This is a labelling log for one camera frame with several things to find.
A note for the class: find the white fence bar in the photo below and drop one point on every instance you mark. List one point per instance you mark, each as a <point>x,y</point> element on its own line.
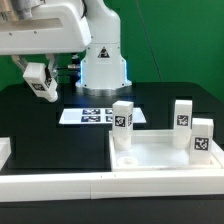
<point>5,151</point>
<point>17,188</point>

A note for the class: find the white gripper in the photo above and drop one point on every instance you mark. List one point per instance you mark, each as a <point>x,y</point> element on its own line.
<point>42,28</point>

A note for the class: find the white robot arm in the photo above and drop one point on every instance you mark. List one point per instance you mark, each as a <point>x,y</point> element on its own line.
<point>103,70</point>

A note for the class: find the white square tabletop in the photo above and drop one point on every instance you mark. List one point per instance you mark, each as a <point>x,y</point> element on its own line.
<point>153,150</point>

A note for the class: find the white front fence bar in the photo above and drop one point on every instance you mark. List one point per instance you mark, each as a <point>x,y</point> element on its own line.
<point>17,188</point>

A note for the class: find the white left fence bar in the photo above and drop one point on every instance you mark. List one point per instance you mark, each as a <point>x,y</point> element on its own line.
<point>5,151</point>

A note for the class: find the white sheet with fiducial markers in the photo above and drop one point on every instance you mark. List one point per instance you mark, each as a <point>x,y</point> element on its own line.
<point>75,116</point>

